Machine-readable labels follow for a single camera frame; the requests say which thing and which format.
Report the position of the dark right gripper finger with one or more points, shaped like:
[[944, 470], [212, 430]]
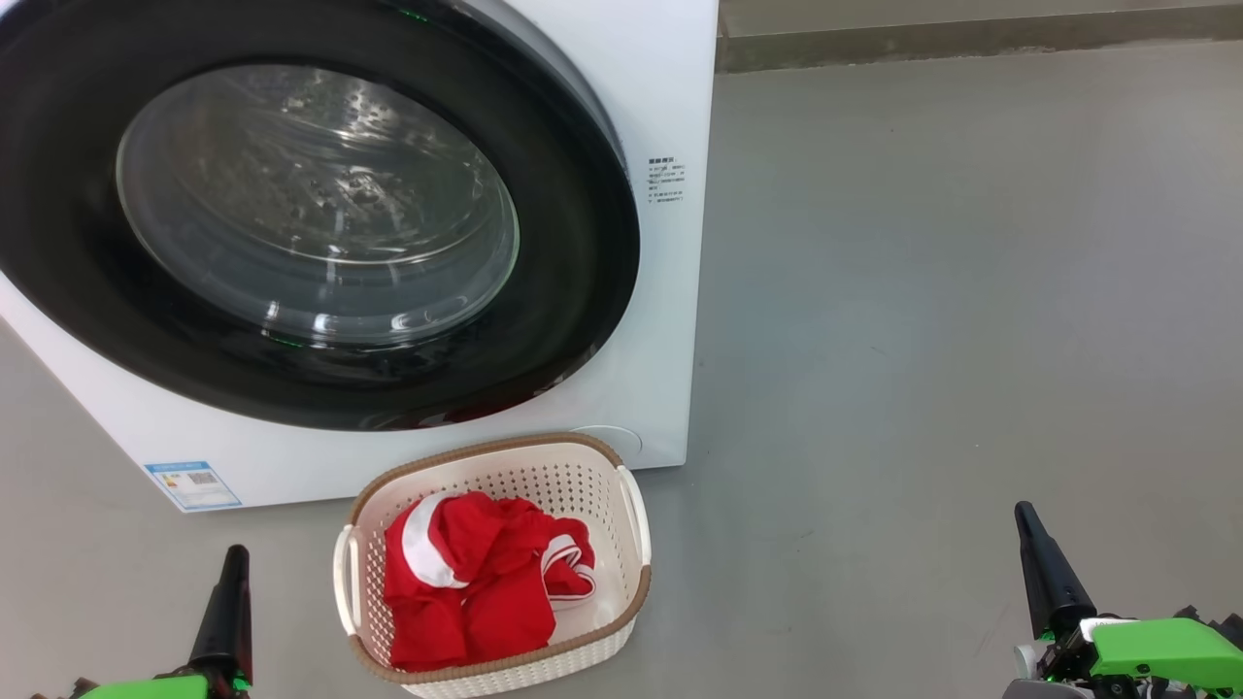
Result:
[[1058, 592]]

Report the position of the white front-load washing machine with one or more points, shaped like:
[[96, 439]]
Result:
[[660, 340]]

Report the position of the cream laundry basket brown rim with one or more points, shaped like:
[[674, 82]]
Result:
[[544, 476]]

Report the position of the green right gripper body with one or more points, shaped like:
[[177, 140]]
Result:
[[1156, 650]]

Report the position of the grey skirting board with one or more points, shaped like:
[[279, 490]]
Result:
[[971, 44]]

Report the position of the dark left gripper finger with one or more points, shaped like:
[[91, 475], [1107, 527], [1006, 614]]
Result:
[[225, 631]]

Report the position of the blue energy label sticker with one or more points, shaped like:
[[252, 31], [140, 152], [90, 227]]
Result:
[[192, 485]]

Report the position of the red and white garment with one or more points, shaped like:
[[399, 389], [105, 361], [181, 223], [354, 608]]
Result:
[[486, 592]]

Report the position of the round white filter cover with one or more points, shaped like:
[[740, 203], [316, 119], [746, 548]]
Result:
[[626, 442]]

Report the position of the black round washer door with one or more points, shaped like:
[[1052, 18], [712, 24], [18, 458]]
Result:
[[573, 291]]

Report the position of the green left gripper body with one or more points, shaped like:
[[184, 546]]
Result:
[[155, 689]]

